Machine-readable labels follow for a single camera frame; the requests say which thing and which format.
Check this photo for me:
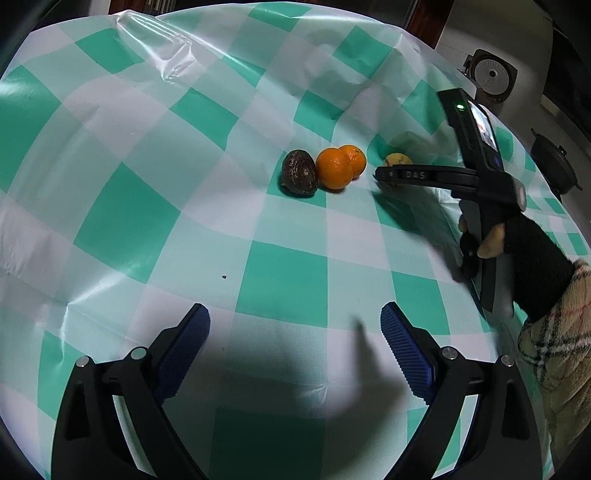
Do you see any black cooking pot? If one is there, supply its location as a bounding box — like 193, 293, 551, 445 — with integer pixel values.
529, 128, 584, 197

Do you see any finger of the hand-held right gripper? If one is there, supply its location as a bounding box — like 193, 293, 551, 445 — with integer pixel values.
373, 165, 479, 190

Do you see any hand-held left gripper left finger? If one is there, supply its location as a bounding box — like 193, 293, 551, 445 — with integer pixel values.
52, 303, 212, 480

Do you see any large orange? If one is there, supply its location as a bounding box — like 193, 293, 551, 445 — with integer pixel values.
315, 148, 354, 191

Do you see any dark wooden furniture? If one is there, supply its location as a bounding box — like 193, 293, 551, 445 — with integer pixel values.
401, 0, 448, 49

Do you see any green checked plastic tablecloth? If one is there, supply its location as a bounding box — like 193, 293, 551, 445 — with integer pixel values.
0, 1, 591, 480

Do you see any yellow-green round fruit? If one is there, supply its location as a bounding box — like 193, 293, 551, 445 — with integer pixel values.
383, 152, 413, 189

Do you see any small orange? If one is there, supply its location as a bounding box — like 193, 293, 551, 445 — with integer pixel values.
339, 144, 367, 180

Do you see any person's right hand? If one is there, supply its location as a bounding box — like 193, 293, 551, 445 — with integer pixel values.
458, 212, 576, 322

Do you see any person's right forearm plaid sleeve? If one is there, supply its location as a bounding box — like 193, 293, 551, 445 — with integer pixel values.
517, 259, 591, 464

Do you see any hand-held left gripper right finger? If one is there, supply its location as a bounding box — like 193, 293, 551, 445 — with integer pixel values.
380, 302, 539, 480

